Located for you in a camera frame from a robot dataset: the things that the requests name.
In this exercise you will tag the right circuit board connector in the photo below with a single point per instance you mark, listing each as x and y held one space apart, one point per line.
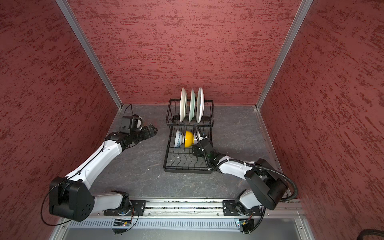
245 226

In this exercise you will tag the black wire dish rack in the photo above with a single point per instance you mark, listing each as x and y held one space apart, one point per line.
181 159

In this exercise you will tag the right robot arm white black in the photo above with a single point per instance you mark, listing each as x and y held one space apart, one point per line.
267 186

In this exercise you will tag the white slotted cable duct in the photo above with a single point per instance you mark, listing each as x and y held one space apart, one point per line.
167 224

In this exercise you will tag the white blue floral bowl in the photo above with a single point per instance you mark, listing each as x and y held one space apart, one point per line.
179 139

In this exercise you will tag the yellow bowl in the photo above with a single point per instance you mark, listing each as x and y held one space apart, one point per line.
189 139

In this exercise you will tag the left white plate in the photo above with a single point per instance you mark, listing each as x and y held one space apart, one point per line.
183 104

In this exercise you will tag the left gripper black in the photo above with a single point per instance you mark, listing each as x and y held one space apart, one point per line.
147 135

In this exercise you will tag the right corner aluminium profile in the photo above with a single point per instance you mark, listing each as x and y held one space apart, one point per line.
290 37

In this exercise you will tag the left circuit board connector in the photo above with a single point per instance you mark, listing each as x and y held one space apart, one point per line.
121 226

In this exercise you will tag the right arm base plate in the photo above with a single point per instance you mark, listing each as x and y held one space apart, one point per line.
233 208

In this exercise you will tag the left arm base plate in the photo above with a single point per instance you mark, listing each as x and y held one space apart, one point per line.
136 208

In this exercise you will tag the right white floral plate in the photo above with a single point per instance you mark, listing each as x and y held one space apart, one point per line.
200 105

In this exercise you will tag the circuit board connector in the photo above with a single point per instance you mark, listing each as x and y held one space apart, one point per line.
245 226
121 226

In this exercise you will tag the middle pale green plate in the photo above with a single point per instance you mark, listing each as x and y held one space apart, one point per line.
192 105

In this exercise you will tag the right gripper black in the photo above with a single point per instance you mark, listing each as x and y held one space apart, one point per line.
196 150

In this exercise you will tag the aluminium rail front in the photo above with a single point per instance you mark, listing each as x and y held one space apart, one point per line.
211 208

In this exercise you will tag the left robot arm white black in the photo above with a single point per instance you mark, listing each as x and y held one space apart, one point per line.
70 197

